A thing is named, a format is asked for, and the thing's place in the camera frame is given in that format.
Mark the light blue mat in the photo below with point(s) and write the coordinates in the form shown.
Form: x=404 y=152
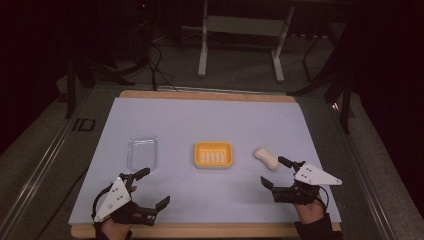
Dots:
x=200 y=116

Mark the yellow soap dish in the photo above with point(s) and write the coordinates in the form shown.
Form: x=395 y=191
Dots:
x=213 y=154

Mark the dark equipment with red light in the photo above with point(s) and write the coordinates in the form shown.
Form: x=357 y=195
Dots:
x=143 y=20

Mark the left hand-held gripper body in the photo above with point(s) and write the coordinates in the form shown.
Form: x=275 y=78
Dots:
x=115 y=196

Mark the person's left hand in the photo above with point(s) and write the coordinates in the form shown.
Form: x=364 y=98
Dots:
x=116 y=229

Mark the white metal stand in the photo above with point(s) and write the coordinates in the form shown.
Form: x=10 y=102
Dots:
x=246 y=25

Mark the clear plastic container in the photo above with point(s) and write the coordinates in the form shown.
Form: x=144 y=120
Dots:
x=142 y=153

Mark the black metal stand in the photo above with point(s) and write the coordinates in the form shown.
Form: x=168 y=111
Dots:
x=343 y=86

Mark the metal floor rail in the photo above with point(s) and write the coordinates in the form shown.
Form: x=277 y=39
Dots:
x=366 y=180
x=36 y=166

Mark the person's right hand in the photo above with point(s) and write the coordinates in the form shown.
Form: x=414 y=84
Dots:
x=310 y=211

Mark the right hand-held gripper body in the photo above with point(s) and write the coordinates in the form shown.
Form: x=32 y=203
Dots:
x=315 y=176

